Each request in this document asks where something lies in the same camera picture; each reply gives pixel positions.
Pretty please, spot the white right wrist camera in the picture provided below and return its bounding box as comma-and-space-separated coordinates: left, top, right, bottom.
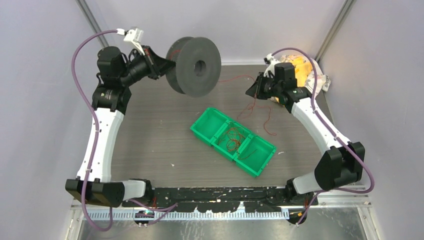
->
263, 53, 281, 78

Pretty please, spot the green plastic bin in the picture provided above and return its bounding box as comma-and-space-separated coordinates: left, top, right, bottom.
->
212, 121, 257, 162
190, 107, 230, 147
234, 134, 277, 178

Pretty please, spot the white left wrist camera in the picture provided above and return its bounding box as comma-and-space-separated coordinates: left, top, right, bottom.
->
116, 27, 146, 56

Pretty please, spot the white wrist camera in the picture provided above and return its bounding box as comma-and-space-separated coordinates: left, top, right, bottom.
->
263, 53, 281, 78
116, 27, 146, 56

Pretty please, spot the slotted aluminium cable duct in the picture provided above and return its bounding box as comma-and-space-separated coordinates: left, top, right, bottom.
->
87, 209, 290, 221

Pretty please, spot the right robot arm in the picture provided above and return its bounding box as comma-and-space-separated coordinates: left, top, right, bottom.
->
245, 62, 365, 205

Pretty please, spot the green plastic bin right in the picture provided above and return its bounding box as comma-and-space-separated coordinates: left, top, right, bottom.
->
234, 134, 277, 178

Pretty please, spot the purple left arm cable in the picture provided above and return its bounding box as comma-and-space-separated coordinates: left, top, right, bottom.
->
71, 29, 176, 232

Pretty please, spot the green plastic bin middle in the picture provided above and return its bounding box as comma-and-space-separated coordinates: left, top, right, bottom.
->
212, 121, 257, 162

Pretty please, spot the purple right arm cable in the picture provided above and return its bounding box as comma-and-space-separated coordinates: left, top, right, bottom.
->
271, 46, 376, 227

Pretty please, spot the red thin cable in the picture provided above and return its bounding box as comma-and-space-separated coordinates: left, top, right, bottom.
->
168, 49, 278, 160

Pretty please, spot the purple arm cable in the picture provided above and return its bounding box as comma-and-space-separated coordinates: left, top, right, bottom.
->
271, 46, 376, 227
71, 29, 176, 232

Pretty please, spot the black cable spool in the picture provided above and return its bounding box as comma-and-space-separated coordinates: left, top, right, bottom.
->
165, 36, 222, 98

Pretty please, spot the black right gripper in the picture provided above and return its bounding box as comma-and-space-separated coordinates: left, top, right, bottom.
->
246, 72, 282, 101

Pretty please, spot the crumpled yellow patterned cloth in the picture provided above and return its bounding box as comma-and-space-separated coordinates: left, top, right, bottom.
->
279, 55, 331, 96

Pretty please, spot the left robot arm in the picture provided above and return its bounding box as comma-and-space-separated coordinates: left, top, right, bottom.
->
65, 46, 176, 208

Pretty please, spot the green plastic bin left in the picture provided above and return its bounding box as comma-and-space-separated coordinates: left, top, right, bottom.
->
190, 107, 230, 147

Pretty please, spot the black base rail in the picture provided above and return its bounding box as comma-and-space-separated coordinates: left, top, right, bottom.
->
134, 186, 313, 213

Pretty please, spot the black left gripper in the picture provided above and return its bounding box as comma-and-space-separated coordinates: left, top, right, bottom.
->
119, 45, 176, 87

